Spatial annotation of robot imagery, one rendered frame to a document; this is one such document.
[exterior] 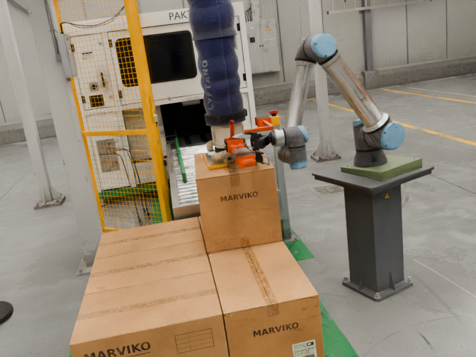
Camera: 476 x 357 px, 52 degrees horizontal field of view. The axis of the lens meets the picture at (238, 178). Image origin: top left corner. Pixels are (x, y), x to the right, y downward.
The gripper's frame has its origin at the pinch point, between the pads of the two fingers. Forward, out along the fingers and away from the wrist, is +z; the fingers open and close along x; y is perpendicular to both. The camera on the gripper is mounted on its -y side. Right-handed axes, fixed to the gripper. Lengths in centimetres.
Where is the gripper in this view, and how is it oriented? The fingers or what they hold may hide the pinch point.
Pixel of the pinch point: (235, 145)
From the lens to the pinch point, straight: 242.4
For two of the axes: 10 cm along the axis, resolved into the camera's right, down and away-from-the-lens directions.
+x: -1.3, -9.5, -2.7
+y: -1.5, -2.5, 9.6
